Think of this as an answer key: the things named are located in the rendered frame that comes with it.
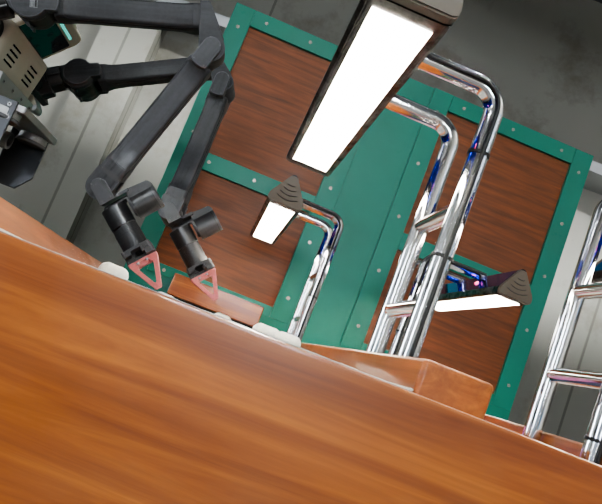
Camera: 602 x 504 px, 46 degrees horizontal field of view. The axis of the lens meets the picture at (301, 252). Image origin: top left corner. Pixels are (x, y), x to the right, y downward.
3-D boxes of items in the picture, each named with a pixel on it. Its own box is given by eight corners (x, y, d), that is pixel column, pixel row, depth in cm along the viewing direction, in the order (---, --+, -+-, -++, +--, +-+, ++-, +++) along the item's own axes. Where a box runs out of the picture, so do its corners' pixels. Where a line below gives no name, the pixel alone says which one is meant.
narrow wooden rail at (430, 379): (371, 512, 47) (425, 356, 49) (239, 367, 226) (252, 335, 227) (445, 539, 48) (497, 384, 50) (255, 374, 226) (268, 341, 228)
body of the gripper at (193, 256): (212, 267, 186) (199, 242, 186) (213, 263, 176) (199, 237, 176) (190, 278, 185) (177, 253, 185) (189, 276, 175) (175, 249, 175)
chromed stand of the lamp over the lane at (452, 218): (225, 393, 73) (373, 16, 80) (220, 379, 93) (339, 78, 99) (393, 456, 75) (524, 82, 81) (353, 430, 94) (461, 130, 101)
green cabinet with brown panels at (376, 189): (126, 261, 224) (236, 1, 238) (141, 274, 279) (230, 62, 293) (510, 411, 236) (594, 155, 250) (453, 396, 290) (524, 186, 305)
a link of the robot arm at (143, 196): (94, 185, 158) (86, 182, 149) (139, 160, 159) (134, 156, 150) (121, 231, 159) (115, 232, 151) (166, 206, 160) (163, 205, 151)
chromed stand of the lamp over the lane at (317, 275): (213, 357, 168) (281, 187, 175) (212, 354, 188) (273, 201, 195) (287, 385, 170) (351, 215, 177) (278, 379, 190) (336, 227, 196)
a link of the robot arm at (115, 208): (102, 211, 157) (96, 208, 151) (130, 196, 158) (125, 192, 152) (117, 238, 157) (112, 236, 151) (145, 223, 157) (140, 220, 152)
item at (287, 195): (266, 198, 153) (278, 167, 154) (249, 235, 215) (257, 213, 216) (300, 211, 154) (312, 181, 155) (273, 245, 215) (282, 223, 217)
